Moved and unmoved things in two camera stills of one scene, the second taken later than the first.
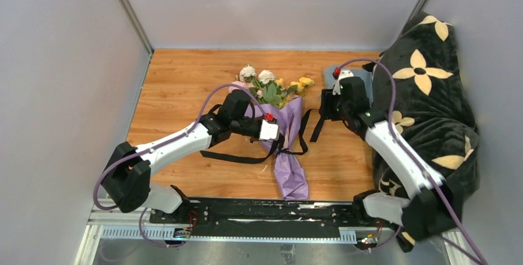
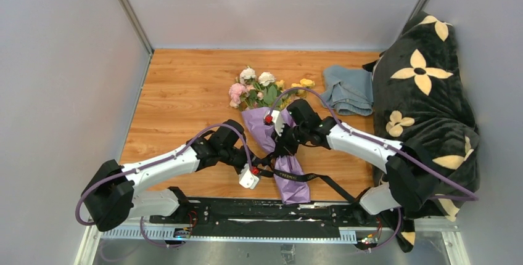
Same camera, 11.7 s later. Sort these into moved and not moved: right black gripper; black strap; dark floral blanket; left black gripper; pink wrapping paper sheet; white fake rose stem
Moved: black strap; left black gripper; right black gripper
Not moved: white fake rose stem; pink wrapping paper sheet; dark floral blanket
